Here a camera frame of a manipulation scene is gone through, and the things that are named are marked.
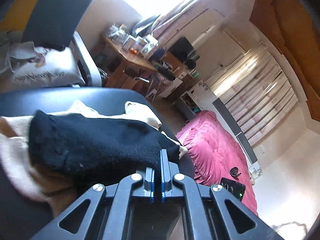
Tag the cluttered wooden desk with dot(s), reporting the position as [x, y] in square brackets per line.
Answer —
[129, 65]

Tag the white striped curtain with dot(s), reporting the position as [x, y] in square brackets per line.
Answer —
[256, 92]

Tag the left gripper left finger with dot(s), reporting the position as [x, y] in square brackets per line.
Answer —
[149, 184]

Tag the black knit sweater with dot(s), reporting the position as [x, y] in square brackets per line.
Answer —
[76, 146]

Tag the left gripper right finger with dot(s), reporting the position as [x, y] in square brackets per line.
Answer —
[168, 170]

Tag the grey metal chair frame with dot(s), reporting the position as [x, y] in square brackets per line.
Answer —
[88, 66]

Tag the beige knit sweater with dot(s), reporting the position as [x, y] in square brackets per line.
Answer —
[37, 183]

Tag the grey yellow navy cushion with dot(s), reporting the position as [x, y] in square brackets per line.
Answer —
[47, 23]

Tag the black device with green light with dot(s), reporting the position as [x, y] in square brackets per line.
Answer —
[237, 189]

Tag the black monitor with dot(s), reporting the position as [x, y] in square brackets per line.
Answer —
[181, 49]

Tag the pink ruffled bed cover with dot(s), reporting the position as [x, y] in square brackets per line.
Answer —
[214, 152]

